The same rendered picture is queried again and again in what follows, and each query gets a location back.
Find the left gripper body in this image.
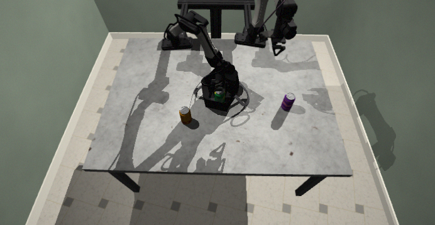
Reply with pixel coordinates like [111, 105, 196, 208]
[260, 27, 286, 48]

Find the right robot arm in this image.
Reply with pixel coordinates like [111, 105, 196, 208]
[162, 10, 235, 75]

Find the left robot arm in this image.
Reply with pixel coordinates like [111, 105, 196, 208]
[236, 0, 297, 46]

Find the orange drink can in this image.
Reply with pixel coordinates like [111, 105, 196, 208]
[179, 106, 192, 124]

